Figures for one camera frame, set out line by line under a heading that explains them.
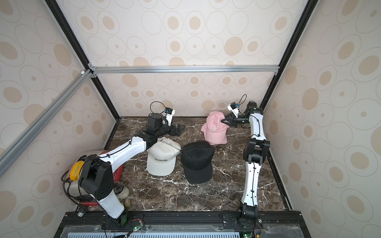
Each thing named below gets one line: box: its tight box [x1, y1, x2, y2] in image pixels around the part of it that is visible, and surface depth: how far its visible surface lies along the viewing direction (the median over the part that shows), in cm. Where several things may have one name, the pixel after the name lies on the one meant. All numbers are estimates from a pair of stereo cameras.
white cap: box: [146, 136, 182, 177], surface depth 92 cm
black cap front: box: [180, 140, 215, 184], surface depth 91 cm
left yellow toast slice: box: [69, 160, 85, 181], surface depth 72 cm
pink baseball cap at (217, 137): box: [205, 128, 229, 146], surface depth 102 cm
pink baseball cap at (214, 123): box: [200, 111, 230, 141], surface depth 99 cm
